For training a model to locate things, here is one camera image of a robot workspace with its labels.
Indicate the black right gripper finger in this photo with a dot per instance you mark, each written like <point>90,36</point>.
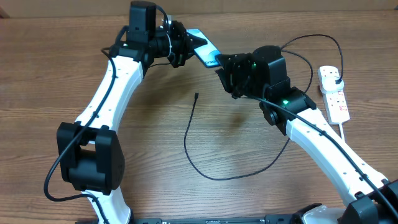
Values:
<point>224,59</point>
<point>225,80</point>

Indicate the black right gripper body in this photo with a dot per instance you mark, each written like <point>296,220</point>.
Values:
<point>242,81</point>

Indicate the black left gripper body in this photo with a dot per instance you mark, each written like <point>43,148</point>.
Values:
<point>178,44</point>

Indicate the black smartphone with blue screen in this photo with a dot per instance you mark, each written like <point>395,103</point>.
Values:
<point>206,53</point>

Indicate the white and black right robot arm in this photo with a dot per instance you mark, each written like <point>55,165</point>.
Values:
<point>368,196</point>

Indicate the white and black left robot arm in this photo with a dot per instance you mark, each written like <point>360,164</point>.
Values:
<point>89,153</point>

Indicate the white charger plug adapter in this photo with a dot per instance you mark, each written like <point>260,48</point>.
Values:
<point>329,85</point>

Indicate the white power strip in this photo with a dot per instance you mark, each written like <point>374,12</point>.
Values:
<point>335,103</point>

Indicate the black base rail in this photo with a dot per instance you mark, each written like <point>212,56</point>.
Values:
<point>268,219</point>

